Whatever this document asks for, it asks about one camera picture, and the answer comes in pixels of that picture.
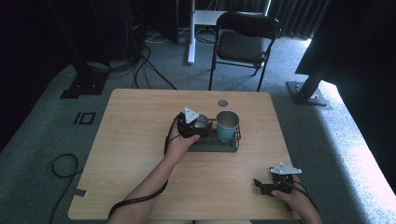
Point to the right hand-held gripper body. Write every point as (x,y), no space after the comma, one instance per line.
(283,179)

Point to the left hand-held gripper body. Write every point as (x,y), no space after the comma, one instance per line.
(186,126)

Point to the grey metal cup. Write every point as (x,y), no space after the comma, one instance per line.
(202,121)

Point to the teal metal cup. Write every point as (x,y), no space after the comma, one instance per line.
(225,132)

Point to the person's right hand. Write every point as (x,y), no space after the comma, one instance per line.
(294,199)

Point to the person's left hand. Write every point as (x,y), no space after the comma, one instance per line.
(179,147)

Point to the black folding chair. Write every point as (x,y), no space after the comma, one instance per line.
(239,46)

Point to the black metal stand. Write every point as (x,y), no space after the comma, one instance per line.
(84,79)
(311,82)

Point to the dark curtain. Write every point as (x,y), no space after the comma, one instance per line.
(295,18)

